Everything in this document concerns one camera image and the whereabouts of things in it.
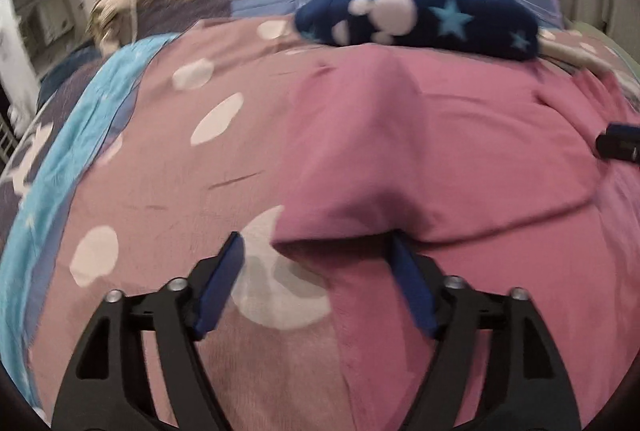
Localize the navy star fleece garment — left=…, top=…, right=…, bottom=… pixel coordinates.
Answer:
left=294, top=0, right=539, bottom=61

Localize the blue patterned bed sheet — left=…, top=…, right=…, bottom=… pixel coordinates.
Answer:
left=1, top=33, right=179, bottom=408

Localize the pink polka dot duvet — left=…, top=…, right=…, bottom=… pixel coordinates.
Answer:
left=27, top=17, right=640, bottom=431

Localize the pink garment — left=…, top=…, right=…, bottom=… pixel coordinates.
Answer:
left=272, top=44, right=639, bottom=430

